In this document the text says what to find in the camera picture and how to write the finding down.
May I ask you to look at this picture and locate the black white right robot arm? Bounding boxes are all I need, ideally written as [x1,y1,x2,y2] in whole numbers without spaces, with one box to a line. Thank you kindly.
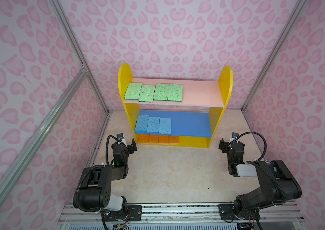
[218,139,302,222]

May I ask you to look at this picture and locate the orange sponge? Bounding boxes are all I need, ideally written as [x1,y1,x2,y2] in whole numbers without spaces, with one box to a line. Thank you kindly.
[158,135,169,145]
[148,135,159,144]
[169,136,179,145]
[138,134,150,144]

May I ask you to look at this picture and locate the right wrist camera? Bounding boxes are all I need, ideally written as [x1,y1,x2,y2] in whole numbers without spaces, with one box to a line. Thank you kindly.
[230,132,239,141]

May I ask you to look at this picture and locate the green sponge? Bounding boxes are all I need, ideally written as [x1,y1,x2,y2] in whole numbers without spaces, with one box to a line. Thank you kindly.
[138,85,155,103]
[153,83,170,101]
[124,82,142,100]
[168,84,183,102]

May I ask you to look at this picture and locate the right aluminium frame bar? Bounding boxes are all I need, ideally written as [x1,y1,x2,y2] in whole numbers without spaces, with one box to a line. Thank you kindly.
[241,0,309,114]

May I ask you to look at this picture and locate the green sponge bottom front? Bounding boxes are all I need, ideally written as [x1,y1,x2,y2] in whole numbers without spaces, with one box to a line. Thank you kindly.
[138,85,155,103]

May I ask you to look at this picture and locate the left aluminium frame bars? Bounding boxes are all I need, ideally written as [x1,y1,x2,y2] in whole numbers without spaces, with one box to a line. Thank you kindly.
[0,0,112,230]

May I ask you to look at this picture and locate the blue sponge front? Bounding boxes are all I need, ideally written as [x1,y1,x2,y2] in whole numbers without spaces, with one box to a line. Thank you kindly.
[159,118,171,134]

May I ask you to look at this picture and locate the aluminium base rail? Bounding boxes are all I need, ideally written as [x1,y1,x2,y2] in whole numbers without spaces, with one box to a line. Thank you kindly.
[56,202,308,230]

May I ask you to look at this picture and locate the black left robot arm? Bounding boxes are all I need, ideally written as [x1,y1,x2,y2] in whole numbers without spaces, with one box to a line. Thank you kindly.
[73,140,137,221]

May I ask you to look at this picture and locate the blue sponge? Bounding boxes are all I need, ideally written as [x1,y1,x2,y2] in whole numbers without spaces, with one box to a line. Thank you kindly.
[159,118,171,134]
[147,117,160,134]
[135,115,149,132]

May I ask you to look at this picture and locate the yellow shelf with coloured boards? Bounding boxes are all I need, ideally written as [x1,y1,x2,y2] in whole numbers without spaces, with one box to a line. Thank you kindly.
[118,64,234,148]

